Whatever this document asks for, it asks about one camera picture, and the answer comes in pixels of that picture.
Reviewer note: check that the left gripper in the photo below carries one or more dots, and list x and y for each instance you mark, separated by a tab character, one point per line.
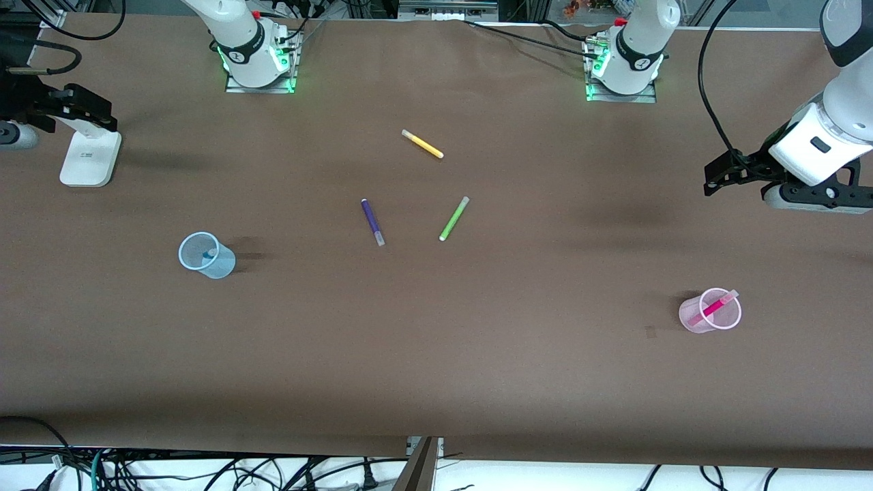
754	164

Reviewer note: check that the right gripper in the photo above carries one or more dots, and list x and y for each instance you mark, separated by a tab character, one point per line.
20	102

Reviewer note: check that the pink marker pen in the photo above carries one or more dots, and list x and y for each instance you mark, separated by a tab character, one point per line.
713	309

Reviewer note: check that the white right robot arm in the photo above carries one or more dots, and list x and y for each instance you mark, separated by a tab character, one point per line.
239	41

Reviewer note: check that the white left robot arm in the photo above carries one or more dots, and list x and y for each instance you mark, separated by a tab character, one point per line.
641	41

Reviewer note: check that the translucent pink plastic cup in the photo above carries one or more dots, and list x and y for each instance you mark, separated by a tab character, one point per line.
699	317

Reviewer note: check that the translucent blue plastic cup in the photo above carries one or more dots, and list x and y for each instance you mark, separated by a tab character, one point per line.
211	262

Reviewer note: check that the green marker pen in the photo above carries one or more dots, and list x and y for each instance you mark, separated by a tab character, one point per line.
453	219

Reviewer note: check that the purple marker pen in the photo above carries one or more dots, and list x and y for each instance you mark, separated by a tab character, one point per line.
372	219

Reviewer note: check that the yellow marker pen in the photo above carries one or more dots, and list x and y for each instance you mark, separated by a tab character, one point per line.
423	144

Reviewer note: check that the wooden table leg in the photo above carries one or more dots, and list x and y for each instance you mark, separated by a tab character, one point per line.
419	470

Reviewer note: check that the white camera stand base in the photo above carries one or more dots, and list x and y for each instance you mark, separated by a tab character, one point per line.
89	160

